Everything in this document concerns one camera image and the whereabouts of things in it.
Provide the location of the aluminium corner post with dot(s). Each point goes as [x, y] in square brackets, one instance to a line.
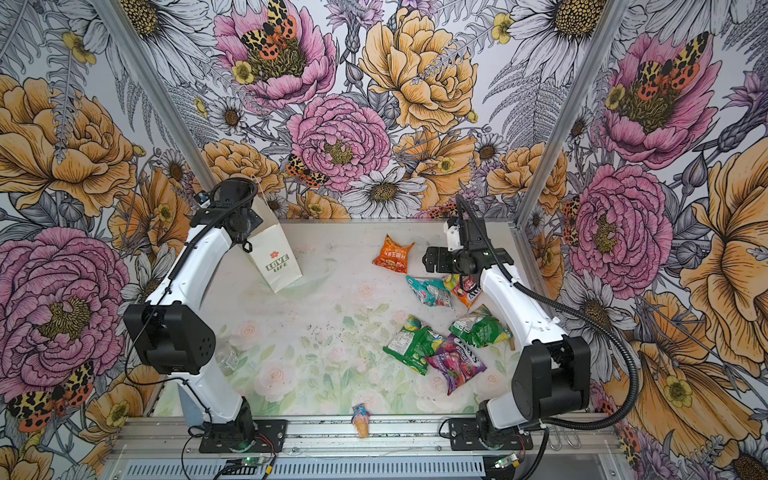
[599, 48]
[137, 56]

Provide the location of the aluminium corner post right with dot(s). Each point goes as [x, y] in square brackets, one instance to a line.
[599, 48]

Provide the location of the metal wire hooks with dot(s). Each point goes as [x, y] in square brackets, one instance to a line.
[560, 438]

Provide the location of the green circuit board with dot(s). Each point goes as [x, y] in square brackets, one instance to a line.
[509, 461]
[247, 464]

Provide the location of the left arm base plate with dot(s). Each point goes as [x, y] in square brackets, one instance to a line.
[261, 436]

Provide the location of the fruit oval candy packet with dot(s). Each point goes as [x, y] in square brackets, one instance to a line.
[464, 287]

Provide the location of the aluminium corner post left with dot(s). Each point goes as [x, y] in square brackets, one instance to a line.
[137, 56]

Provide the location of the green circuit board right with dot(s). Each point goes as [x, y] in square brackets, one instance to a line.
[509, 461]

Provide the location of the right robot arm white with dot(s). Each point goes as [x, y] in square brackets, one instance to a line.
[552, 373]

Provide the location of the green candy packet small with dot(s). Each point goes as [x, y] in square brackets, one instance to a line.
[480, 328]

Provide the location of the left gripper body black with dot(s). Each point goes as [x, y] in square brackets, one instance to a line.
[253, 221]

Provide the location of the ice cream cone toy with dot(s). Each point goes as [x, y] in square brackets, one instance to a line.
[360, 419]

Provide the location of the teal snack packet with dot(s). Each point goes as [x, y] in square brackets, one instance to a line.
[430, 291]

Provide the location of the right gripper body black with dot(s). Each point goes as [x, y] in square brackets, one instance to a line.
[448, 261]

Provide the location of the green circuit board left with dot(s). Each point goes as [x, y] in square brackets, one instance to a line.
[247, 464]

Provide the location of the purple berries candy packet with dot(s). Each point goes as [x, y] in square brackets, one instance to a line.
[456, 361]

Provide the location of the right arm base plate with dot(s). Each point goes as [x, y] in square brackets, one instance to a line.
[471, 434]

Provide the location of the white paper bag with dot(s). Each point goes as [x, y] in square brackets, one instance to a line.
[271, 252]

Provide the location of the orange snack packet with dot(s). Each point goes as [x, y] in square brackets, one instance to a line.
[393, 256]

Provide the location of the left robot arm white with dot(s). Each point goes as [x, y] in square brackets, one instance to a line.
[169, 334]

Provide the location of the green candy packet large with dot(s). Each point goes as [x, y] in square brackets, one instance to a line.
[414, 344]

